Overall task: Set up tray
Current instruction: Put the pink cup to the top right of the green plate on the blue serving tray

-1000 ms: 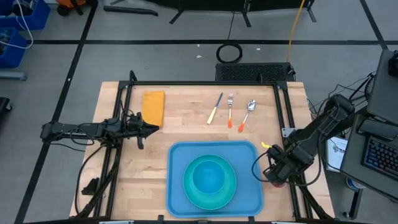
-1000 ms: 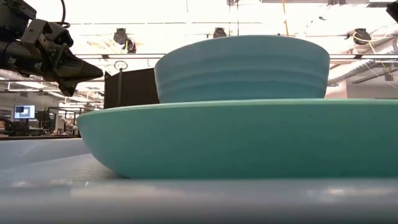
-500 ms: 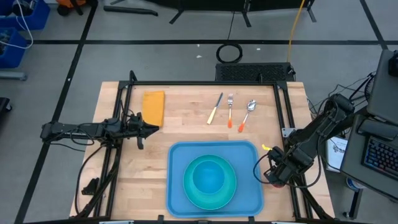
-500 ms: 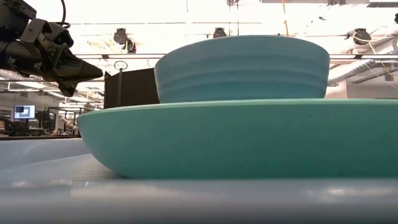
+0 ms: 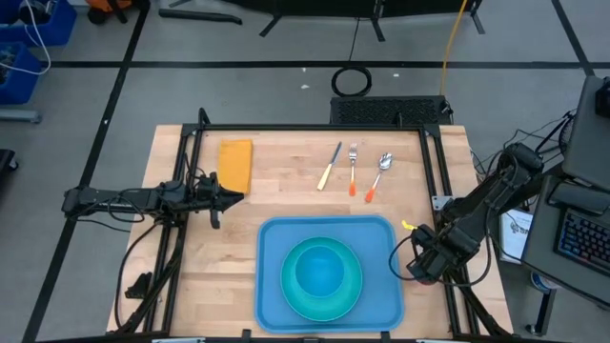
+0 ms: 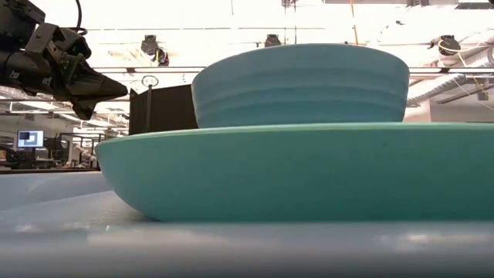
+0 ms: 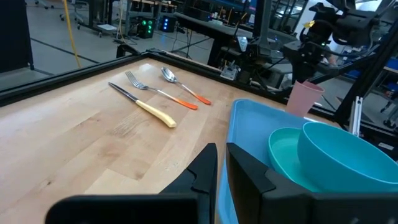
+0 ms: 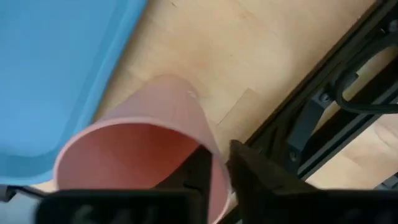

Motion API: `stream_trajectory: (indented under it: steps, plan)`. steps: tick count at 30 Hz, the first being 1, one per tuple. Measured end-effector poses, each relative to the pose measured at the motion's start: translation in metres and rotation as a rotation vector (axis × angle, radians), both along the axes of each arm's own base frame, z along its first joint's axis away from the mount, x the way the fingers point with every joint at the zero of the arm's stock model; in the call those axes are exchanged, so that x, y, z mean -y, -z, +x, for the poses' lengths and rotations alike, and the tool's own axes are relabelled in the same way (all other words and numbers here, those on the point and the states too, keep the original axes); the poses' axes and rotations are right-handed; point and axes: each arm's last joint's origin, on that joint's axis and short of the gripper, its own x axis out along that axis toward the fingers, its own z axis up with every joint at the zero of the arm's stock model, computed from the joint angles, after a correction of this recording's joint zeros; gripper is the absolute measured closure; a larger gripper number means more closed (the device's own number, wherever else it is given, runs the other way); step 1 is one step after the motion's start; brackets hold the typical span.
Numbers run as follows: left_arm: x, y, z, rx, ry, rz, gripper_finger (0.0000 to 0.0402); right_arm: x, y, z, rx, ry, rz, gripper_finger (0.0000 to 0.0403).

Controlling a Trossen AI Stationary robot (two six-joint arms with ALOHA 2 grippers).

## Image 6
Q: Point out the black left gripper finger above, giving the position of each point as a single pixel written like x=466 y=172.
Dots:
x=100 y=87
x=84 y=110

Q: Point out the black background workstation frame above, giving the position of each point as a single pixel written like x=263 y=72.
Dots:
x=77 y=150

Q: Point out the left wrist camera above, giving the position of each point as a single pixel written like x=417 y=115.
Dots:
x=50 y=38

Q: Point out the teal plate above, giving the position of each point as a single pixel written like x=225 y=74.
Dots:
x=293 y=173

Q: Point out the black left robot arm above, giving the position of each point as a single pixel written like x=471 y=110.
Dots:
x=15 y=65

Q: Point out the long ceiling light rail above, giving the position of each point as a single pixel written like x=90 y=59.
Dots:
x=154 y=70

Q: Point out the blue plastic tray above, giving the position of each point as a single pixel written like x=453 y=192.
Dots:
x=58 y=239

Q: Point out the background computer monitor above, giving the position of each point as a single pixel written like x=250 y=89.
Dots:
x=30 y=139

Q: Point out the black partition screen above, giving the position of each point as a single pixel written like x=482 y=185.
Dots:
x=166 y=110

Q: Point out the blue bowl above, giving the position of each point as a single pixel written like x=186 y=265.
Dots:
x=301 y=85

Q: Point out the white ceiling duct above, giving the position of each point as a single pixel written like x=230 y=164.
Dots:
x=444 y=89

